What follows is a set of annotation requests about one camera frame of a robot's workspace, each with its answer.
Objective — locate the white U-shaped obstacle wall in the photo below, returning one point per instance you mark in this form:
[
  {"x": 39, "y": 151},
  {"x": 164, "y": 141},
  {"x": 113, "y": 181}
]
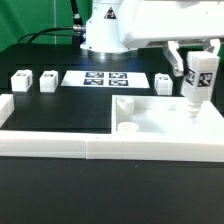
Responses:
[{"x": 131, "y": 146}]

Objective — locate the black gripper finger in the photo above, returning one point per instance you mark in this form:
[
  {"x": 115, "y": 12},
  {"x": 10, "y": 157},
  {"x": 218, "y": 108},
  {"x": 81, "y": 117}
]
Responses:
[
  {"x": 214, "y": 46},
  {"x": 175, "y": 58}
]

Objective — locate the white sheet with AprilTags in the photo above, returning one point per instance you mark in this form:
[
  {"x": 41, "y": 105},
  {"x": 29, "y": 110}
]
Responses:
[{"x": 105, "y": 79}]

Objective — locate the white square tabletop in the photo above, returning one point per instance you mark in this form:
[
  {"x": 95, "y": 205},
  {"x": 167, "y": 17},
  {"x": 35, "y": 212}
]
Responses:
[{"x": 163, "y": 116}]

